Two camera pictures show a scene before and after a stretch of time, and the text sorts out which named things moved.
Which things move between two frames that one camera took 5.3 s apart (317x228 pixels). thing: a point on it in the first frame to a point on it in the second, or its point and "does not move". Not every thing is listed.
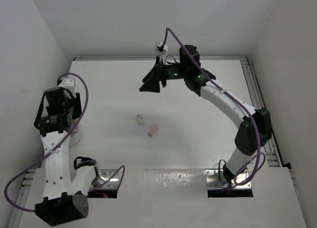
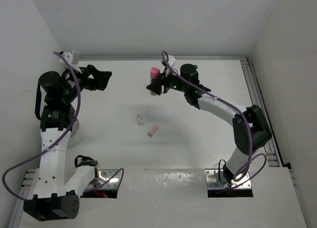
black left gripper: x=75 y=100 to x=99 y=80
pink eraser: x=153 y=130 does not move
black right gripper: x=153 y=84 to x=157 y=87
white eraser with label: x=140 y=119 does not move
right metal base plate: x=216 y=189 does not move
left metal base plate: x=109 y=189 does not move
